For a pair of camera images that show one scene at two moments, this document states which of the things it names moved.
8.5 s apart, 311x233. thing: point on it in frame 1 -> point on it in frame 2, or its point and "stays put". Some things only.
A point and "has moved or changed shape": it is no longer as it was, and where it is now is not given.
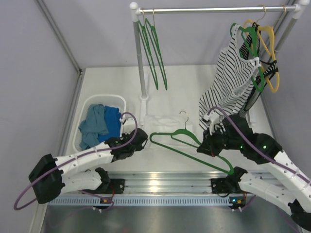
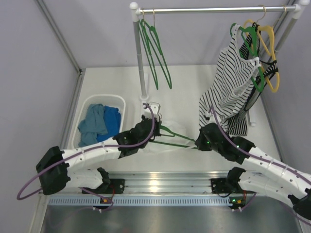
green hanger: x=230 y=172 -> x=173 y=135
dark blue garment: x=113 y=121 stays put
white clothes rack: x=135 y=11 stays put
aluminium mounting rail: x=163 y=189 stays put
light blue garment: x=95 y=125 stays put
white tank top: x=164 y=123 has moved or changed shape
